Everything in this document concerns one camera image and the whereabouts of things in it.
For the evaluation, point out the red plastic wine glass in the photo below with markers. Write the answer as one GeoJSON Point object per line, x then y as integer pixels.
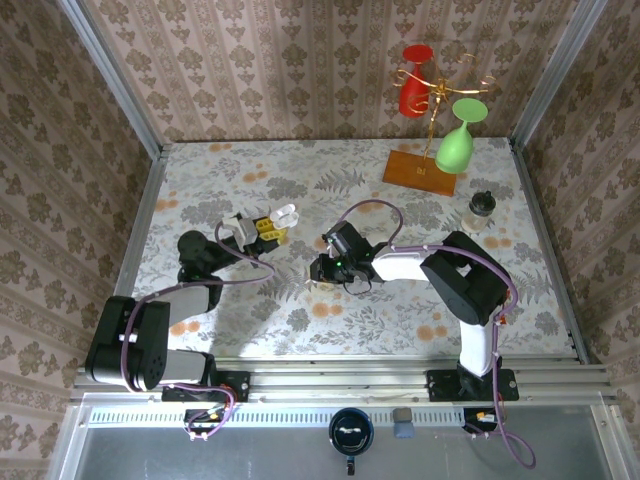
{"type": "Point", "coordinates": [412, 95]}

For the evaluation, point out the grey metal sheet panel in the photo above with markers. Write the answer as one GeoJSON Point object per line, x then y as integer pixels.
{"type": "Point", "coordinates": [275, 457]}

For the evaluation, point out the aluminium frame post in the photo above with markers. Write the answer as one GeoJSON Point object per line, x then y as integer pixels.
{"type": "Point", "coordinates": [115, 80]}
{"type": "Point", "coordinates": [557, 70]}

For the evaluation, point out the small grey block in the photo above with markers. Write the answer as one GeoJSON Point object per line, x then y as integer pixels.
{"type": "Point", "coordinates": [402, 415]}

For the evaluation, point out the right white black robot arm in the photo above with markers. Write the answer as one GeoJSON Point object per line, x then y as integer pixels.
{"type": "Point", "coordinates": [465, 275]}

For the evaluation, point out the small jar with black lid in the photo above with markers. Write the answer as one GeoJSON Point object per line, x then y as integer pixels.
{"type": "Point", "coordinates": [479, 210]}

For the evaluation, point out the aluminium mounting rail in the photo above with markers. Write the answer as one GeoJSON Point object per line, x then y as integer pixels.
{"type": "Point", "coordinates": [340, 385]}

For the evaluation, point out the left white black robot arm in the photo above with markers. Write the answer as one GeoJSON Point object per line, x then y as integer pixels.
{"type": "Point", "coordinates": [130, 345]}

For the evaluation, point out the green plastic wine glass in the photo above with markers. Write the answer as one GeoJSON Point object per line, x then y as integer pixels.
{"type": "Point", "coordinates": [455, 150]}

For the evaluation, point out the aluminium table side rail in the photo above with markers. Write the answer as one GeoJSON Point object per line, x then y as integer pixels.
{"type": "Point", "coordinates": [550, 250]}
{"type": "Point", "coordinates": [132, 250]}

